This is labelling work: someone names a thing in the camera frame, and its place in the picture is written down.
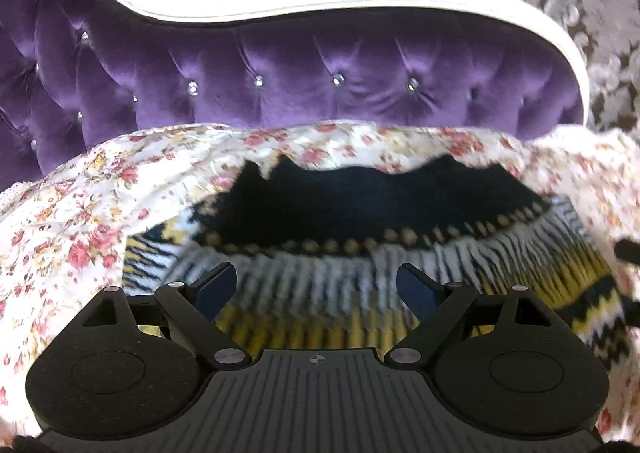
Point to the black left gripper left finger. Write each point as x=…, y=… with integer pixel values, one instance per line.
x=191, y=310

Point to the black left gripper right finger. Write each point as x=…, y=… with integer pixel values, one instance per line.
x=439, y=309

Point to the yellow navy patterned knit sweater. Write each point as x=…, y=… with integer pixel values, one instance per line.
x=316, y=253

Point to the floral bedspread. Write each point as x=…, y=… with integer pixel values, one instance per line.
x=63, y=238

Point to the purple tufted headboard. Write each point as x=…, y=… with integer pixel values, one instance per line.
x=76, y=73

